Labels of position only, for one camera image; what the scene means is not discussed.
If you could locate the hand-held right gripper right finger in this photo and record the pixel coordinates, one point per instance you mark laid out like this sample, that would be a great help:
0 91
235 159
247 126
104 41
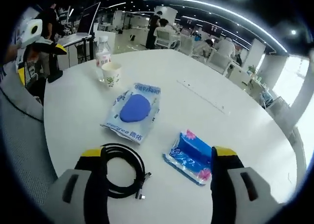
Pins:
230 189

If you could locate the blue tissue pack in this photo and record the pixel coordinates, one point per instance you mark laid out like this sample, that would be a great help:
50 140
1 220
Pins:
189 155

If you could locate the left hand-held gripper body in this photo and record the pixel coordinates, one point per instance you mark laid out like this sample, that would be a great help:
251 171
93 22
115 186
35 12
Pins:
32 33

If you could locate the silver laptop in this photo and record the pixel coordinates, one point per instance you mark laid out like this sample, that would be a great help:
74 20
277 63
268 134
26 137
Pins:
73 38

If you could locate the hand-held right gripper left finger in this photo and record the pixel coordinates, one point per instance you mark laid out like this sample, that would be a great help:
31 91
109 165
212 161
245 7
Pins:
76 189

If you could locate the small black oval object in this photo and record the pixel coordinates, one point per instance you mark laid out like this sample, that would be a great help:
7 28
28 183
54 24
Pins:
55 76

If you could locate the standing desk black legs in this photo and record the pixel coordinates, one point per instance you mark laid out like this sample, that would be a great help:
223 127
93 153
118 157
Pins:
86 48

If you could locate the white table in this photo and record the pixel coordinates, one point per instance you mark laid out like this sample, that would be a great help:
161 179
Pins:
171 106

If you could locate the white paper cup green print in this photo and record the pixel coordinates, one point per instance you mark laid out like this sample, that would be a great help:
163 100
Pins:
112 75

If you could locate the packaged blue sponge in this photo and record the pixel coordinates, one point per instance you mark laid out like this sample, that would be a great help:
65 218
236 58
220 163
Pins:
135 108

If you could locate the white office chair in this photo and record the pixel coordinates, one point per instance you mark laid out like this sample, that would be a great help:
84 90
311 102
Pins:
219 63
187 44
164 39

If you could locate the clear plastic water bottle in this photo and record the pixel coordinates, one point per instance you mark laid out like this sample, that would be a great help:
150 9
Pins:
103 49

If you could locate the person's left hand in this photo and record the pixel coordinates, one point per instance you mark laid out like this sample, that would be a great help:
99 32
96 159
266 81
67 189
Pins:
12 53

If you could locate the grey mesh office chair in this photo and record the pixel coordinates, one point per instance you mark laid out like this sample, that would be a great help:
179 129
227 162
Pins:
22 140

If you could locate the curved ceiling light strip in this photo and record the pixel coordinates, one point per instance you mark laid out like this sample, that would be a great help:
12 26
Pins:
220 10

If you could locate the potted green plant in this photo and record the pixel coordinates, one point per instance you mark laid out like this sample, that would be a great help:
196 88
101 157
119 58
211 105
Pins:
252 69

